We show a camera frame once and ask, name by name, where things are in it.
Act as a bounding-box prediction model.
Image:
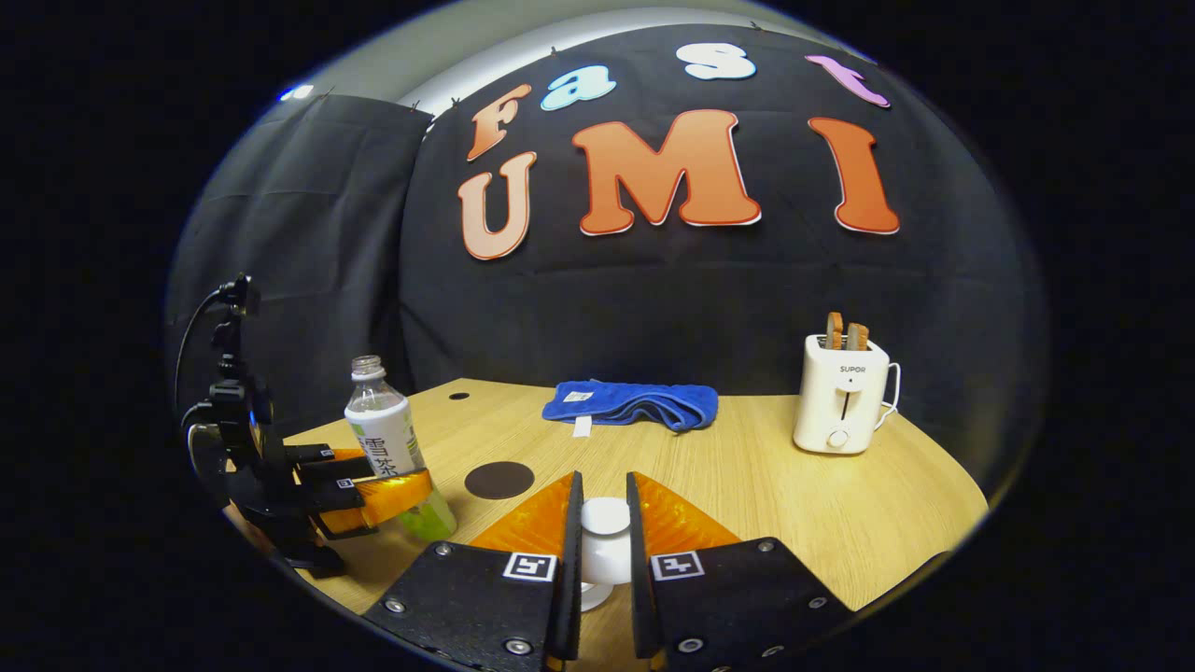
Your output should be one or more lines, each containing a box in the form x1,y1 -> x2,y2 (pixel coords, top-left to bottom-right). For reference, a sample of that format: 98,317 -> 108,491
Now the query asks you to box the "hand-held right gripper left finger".
362,469 -> 585,672

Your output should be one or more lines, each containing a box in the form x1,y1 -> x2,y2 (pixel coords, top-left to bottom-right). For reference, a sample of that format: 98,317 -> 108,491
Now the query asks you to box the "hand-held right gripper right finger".
626,471 -> 855,672

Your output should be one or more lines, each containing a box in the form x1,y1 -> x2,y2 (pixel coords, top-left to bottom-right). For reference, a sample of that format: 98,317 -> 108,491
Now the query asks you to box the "white teacup lid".
579,497 -> 635,587

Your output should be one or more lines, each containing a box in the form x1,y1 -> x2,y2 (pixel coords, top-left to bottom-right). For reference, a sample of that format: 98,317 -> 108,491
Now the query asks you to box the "clear water bottle green label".
344,355 -> 458,542

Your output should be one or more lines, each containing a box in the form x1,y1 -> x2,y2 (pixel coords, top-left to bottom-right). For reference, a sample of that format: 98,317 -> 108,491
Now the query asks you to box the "round black coaster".
464,461 -> 536,500

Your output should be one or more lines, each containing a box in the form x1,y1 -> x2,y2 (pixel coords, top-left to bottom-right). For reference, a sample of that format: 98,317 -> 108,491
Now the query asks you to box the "blue towel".
541,378 -> 721,438

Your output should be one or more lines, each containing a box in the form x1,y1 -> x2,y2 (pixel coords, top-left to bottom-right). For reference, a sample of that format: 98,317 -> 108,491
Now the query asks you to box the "white toaster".
793,334 -> 892,456

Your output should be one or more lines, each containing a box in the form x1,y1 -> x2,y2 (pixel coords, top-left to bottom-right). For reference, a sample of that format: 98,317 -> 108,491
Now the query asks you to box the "black backdrop cloth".
166,23 -> 1047,496

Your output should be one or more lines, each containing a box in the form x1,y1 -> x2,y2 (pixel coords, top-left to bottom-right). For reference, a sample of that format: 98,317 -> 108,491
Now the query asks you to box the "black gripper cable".
174,283 -> 236,416

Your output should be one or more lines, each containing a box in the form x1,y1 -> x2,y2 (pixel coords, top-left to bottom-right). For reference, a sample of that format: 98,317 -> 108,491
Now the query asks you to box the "white toaster cable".
876,361 -> 904,432

